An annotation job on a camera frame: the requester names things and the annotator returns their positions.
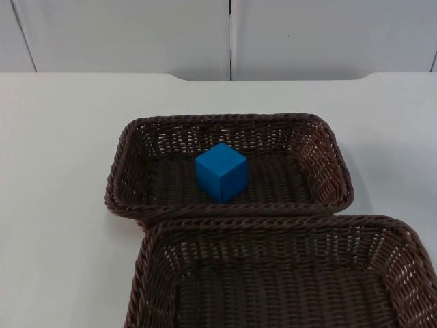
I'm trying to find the blue cube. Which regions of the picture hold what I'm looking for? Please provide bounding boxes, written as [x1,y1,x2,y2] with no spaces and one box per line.
[194,142,249,205]

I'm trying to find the dark brown wicker basket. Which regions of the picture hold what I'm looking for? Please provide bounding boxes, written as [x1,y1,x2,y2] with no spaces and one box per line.
[105,112,355,229]
[128,213,437,328]

